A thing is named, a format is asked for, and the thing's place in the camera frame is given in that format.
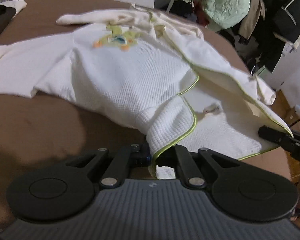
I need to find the beige garment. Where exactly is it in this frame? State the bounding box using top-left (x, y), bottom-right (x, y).
top-left (239, 0), bottom-right (265, 40)

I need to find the black jacket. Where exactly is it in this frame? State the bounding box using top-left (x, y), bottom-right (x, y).
top-left (252, 0), bottom-right (300, 73)

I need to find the cardboard box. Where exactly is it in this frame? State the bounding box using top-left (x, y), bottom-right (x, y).
top-left (272, 90), bottom-right (300, 130)

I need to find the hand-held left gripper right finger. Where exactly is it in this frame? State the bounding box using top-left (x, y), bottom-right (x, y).
top-left (174, 144), bottom-right (240, 189)

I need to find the white folded cloth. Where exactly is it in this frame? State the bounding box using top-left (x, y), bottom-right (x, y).
top-left (0, 0), bottom-right (27, 14)

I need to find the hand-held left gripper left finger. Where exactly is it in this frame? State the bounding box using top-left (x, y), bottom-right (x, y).
top-left (65, 144), bottom-right (152, 189)

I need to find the white waffle garment green trim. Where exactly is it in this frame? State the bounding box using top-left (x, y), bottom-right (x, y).
top-left (0, 5), bottom-right (294, 180)

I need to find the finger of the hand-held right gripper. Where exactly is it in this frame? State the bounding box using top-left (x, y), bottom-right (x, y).
top-left (258, 126), bottom-right (294, 147)

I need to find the light green quilted jacket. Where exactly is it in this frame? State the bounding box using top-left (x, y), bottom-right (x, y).
top-left (185, 0), bottom-right (253, 32)

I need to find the dark clothing pile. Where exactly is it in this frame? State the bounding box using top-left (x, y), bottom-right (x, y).
top-left (169, 0), bottom-right (205, 23)

